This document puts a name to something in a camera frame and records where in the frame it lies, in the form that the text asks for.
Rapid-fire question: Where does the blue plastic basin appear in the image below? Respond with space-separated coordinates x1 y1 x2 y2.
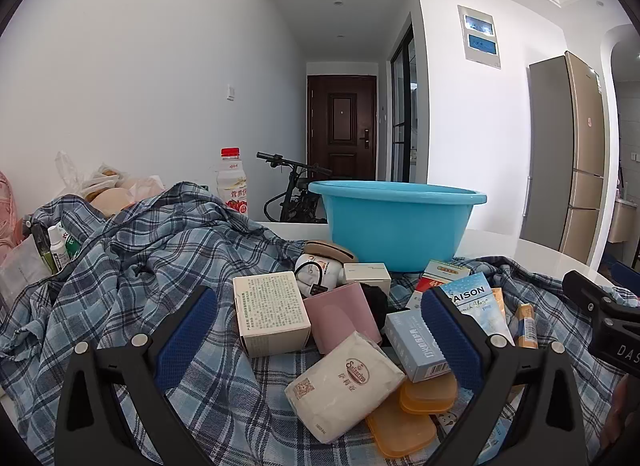
308 181 487 273

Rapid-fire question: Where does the white red cigarette box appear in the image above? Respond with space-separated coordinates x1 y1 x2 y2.
422 260 472 283

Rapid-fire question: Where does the white wall panel box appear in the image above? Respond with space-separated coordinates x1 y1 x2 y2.
458 5 502 69

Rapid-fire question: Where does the red and white cigarette pack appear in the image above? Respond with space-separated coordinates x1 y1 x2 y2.
405 276 446 311

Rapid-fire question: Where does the tan glasses case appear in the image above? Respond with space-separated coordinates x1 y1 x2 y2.
304 241 358 264

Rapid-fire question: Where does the cream box with text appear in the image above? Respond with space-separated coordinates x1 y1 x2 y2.
233 271 312 358

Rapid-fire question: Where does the pink mesh bag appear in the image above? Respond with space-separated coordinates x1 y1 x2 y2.
0 171 23 267

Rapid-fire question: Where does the red-capped drink bottle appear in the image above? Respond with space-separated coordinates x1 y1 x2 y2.
216 148 249 219

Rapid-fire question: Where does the black hair tie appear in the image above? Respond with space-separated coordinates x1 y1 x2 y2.
295 261 329 297

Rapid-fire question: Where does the light blue cigarette pack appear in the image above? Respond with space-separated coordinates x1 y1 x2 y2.
439 272 516 347

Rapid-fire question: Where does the dark brown entrance door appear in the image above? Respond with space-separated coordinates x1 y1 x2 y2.
306 74 377 181

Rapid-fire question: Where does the dark blue chair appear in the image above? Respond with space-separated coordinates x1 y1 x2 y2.
607 262 640 307

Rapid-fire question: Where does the green and white pack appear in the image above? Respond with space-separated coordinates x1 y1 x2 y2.
56 222 82 259

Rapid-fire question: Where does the black bicycle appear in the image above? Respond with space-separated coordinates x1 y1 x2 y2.
256 151 331 225

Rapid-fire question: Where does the dark green bottle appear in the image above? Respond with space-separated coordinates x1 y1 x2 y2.
31 222 58 275

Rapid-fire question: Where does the black-framed glass sliding door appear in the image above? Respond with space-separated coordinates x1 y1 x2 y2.
389 23 418 184

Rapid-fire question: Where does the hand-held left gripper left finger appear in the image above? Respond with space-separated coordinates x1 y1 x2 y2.
54 285 221 466

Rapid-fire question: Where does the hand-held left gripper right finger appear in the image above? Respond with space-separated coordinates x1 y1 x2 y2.
420 287 587 466

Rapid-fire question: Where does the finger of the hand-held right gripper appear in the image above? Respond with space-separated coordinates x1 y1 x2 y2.
562 270 640 325

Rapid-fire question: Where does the white tissue packet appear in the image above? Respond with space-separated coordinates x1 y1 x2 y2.
284 331 406 444

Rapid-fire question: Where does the white desktop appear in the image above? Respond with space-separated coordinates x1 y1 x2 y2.
257 220 606 277

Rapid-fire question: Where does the small plain white box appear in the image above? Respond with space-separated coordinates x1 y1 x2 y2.
343 263 392 297

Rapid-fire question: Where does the black fluffy scrunchie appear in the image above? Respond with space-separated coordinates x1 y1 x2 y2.
361 282 390 331

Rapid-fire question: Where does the blue plaid cloth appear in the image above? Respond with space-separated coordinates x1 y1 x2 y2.
0 182 640 466

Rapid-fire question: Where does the beige refrigerator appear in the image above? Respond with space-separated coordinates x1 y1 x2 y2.
520 50 607 267

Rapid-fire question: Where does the clear plastic bag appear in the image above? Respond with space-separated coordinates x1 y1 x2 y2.
0 236 51 307

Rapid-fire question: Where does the grey-blue box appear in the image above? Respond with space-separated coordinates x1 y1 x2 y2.
384 309 453 383

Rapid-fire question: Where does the pink box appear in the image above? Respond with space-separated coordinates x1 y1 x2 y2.
303 282 383 356

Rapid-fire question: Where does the plastic bag of buns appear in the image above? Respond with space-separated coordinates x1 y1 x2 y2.
54 151 166 219

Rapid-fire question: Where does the beige cabinet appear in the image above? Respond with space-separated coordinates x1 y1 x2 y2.
611 198 635 243

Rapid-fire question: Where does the gold cigarette pack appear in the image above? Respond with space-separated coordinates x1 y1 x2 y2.
491 287 539 350

